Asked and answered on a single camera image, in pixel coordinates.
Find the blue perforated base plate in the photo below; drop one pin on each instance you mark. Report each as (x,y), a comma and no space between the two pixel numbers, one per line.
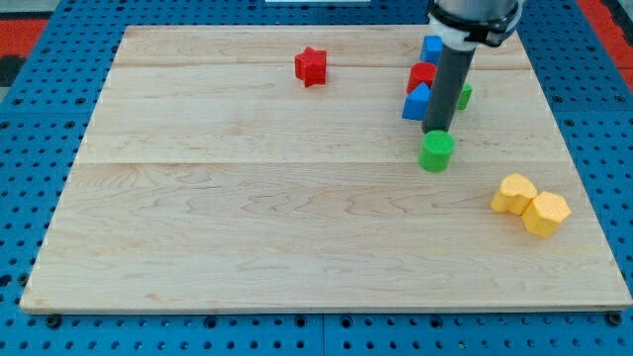
(46,111)

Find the yellow hexagon block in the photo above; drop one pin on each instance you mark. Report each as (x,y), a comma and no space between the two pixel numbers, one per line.
(545,214)

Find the yellow heart block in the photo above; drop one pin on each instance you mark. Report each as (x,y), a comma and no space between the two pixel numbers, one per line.
(513,194)

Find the blue cube block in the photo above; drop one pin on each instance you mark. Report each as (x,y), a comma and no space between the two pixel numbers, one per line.
(431,49)

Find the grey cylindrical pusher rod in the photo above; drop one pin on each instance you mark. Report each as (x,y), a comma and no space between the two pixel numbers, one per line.
(451,72)

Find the blue pentagon block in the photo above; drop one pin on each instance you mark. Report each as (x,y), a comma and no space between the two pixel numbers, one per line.
(416,102)

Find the green block behind rod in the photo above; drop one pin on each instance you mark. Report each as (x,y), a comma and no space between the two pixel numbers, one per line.
(465,96)

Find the red star block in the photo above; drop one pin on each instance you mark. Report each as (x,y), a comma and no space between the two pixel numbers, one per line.
(310,66)

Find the wooden board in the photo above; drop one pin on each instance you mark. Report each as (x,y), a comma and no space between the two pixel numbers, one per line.
(211,180)

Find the red round block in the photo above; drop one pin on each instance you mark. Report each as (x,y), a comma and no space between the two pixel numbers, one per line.
(421,73)

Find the green cylinder block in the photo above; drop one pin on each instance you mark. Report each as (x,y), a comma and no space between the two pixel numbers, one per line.
(436,150)

